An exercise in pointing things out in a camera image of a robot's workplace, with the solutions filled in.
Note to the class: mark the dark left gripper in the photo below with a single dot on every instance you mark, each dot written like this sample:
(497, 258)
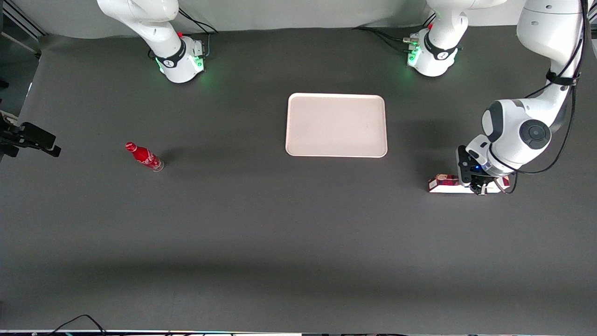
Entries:
(481, 184)

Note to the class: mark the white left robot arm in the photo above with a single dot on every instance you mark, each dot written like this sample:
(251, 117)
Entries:
(513, 126)

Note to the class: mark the aluminium frame rail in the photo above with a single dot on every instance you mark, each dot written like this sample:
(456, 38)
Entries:
(21, 18)

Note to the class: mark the red cola bottle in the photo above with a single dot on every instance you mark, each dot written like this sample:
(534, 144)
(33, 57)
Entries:
(145, 157)

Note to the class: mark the white rectangular tray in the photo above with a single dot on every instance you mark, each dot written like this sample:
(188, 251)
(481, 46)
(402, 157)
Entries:
(336, 125)

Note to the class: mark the black camera device on stand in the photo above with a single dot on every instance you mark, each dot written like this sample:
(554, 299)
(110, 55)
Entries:
(32, 137)

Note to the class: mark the red tartan cookie box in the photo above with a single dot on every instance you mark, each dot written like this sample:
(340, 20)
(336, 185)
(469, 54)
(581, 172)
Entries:
(443, 184)

